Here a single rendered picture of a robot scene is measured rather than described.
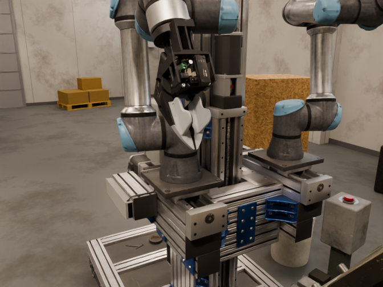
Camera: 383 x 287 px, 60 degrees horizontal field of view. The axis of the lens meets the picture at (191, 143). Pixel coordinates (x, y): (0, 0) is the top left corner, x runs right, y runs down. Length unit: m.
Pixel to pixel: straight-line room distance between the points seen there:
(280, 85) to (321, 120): 1.27
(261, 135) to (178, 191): 1.66
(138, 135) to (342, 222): 0.79
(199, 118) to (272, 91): 2.07
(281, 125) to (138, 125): 0.60
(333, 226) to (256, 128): 1.40
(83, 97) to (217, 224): 7.83
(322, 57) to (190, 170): 0.71
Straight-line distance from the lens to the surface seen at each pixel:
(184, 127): 0.55
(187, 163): 1.11
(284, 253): 2.52
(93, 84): 9.22
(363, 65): 5.36
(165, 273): 2.08
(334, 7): 1.09
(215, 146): 1.30
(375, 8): 1.14
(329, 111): 1.43
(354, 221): 1.33
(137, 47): 1.07
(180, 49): 0.55
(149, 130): 1.06
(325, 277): 1.23
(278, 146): 1.39
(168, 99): 0.58
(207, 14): 0.75
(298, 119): 1.38
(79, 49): 9.79
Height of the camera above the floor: 1.48
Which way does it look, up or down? 16 degrees down
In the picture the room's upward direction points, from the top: straight up
